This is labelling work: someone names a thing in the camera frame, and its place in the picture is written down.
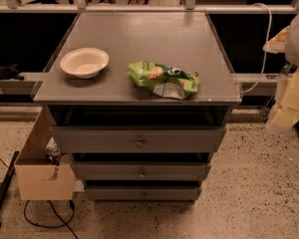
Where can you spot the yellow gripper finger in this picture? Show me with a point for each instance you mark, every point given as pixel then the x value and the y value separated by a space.
pixel 285 112
pixel 277 44

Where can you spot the grey drawer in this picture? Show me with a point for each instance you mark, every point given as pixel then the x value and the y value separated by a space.
pixel 128 193
pixel 155 171
pixel 91 139

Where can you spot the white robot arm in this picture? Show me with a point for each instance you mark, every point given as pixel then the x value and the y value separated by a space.
pixel 292 43

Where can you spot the grey drawer cabinet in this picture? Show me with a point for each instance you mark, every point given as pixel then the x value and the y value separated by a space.
pixel 111 99

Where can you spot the grey bottom drawer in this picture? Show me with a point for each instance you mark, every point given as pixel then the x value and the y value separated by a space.
pixel 128 193

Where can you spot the grey top drawer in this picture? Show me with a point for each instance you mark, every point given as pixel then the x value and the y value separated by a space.
pixel 91 139

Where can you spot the green chip bag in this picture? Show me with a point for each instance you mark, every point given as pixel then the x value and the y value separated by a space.
pixel 163 80

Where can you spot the white paper bowl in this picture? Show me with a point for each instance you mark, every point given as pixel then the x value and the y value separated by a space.
pixel 84 63

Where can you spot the metal can in box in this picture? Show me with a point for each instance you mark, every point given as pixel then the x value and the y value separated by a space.
pixel 52 151

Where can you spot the wooden box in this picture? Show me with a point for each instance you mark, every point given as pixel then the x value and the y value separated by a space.
pixel 37 177

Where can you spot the black bar on floor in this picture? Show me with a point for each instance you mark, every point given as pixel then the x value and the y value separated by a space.
pixel 1 193

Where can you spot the aluminium frame rail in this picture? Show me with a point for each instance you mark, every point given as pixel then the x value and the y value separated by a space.
pixel 81 6

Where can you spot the black object on rail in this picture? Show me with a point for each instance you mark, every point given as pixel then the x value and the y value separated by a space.
pixel 8 72

